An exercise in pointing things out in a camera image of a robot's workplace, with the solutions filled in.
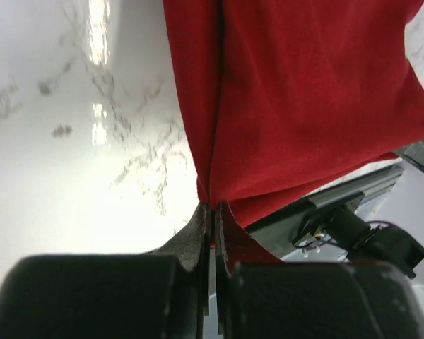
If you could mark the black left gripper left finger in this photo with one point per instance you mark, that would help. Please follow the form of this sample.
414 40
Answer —
161 294

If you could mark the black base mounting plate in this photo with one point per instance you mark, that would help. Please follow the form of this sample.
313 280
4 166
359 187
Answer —
362 196

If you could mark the dark red t shirt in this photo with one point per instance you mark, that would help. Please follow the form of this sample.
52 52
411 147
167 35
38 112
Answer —
279 98

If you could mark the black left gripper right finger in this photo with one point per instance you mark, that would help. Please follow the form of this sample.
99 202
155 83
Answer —
261 296

